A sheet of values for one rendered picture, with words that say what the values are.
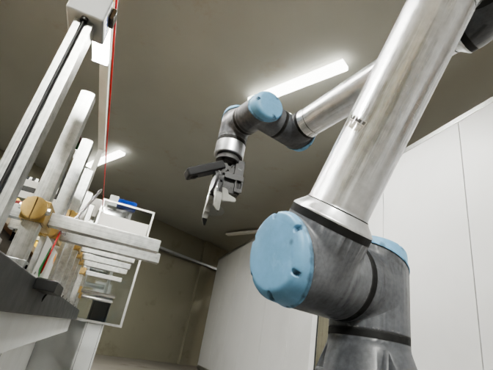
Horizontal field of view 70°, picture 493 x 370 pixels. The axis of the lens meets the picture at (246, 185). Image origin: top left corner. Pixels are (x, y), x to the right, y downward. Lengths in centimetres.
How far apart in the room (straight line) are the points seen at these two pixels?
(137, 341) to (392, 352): 912
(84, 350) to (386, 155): 334
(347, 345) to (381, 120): 39
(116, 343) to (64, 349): 561
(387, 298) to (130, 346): 904
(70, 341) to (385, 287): 335
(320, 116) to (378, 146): 41
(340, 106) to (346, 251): 48
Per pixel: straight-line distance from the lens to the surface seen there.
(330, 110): 99
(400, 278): 74
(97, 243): 118
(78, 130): 98
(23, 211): 88
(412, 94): 64
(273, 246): 60
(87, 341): 367
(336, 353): 71
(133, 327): 956
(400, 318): 73
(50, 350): 382
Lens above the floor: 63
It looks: 25 degrees up
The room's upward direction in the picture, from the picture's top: 10 degrees clockwise
